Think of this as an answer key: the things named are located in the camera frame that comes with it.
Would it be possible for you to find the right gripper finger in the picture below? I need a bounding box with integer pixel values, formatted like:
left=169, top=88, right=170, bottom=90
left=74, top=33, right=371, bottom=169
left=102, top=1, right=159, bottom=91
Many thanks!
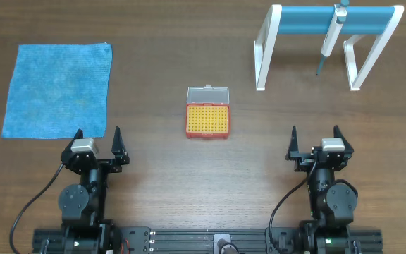
left=285, top=125, right=300, bottom=160
left=332, top=124, right=355, bottom=155

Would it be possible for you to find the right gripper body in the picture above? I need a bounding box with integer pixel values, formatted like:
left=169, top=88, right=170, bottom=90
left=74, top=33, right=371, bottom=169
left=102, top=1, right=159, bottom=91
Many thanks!
left=285, top=147, right=355, bottom=174

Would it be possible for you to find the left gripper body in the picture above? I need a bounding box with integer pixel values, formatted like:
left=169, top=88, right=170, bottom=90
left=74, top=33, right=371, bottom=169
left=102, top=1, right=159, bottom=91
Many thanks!
left=61, top=150, right=131, bottom=175

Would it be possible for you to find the white and blue stand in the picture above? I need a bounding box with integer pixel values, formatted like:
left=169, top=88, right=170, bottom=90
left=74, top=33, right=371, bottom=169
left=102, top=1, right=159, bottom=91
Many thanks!
left=253, top=4, right=405, bottom=92

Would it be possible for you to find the mounting rail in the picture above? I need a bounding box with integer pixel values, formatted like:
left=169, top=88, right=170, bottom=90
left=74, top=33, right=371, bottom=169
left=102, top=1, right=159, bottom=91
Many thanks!
left=32, top=226, right=384, bottom=254

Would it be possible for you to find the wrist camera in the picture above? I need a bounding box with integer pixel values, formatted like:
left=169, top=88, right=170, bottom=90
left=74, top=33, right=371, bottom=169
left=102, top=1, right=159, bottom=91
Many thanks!
left=69, top=138, right=99, bottom=157
left=320, top=138, right=347, bottom=153

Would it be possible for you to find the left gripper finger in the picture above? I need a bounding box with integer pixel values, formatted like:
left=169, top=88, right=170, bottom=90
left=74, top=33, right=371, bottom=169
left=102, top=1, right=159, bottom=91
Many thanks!
left=111, top=126, right=131, bottom=165
left=61, top=128, right=85, bottom=154

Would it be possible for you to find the blue cloth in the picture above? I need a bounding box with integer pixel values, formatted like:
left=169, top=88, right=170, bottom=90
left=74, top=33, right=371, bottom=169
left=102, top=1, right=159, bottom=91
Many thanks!
left=1, top=42, right=113, bottom=140

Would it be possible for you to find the black cable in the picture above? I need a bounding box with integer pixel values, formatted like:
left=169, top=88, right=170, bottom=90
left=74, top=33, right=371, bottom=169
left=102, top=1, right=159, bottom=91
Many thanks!
left=268, top=159, right=319, bottom=253
left=8, top=162, right=66, bottom=254

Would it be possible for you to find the red and yellow tip box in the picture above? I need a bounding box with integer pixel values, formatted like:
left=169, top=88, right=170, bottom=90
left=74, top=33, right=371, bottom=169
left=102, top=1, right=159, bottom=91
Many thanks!
left=185, top=84, right=231, bottom=140

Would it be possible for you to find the white pipette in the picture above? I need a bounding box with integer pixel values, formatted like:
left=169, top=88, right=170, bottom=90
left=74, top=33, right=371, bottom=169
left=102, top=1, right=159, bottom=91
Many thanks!
left=314, top=0, right=351, bottom=77

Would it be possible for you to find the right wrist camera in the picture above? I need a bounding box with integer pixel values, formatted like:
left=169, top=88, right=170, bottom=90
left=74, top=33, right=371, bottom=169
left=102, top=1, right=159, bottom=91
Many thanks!
left=320, top=138, right=347, bottom=153

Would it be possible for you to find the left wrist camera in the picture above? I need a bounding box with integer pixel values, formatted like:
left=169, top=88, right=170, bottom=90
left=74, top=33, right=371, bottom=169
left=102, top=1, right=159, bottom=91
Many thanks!
left=69, top=138, right=99, bottom=157

